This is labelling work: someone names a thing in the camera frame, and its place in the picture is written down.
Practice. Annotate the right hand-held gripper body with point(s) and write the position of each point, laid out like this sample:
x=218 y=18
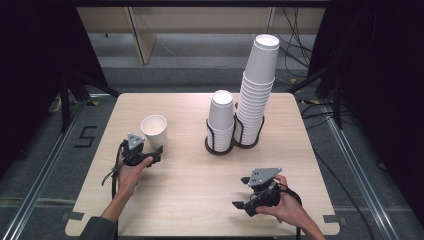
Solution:
x=263 y=175

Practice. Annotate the aluminium floor rail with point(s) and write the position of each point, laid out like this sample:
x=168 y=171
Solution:
x=361 y=180
x=43 y=178

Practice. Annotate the long beige panel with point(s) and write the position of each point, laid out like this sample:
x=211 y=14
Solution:
x=206 y=20

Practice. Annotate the black curtain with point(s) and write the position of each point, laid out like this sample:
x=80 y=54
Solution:
x=383 y=83
x=36 y=60

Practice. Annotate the yellow tape piece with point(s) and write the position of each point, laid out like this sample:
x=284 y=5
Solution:
x=94 y=103
x=311 y=101

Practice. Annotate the white paper cup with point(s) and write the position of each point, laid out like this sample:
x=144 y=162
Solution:
x=156 y=131

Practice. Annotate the tall stack of white cups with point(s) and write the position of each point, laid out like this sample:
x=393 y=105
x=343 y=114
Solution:
x=261 y=66

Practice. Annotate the short stack of white cups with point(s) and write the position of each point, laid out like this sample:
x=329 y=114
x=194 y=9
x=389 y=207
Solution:
x=221 y=113

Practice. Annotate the person's right hand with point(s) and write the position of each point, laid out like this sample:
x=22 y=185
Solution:
x=288 y=206

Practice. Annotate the black metal stand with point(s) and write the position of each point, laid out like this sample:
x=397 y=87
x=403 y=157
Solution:
x=337 y=100
x=65 y=100

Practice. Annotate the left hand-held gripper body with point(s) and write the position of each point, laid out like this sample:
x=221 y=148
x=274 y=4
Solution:
x=135 y=142

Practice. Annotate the beige upright board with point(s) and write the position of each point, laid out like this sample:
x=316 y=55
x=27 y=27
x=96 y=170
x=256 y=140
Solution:
x=143 y=36

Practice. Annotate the person's left hand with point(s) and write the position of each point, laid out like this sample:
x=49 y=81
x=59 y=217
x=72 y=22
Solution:
x=128 y=178

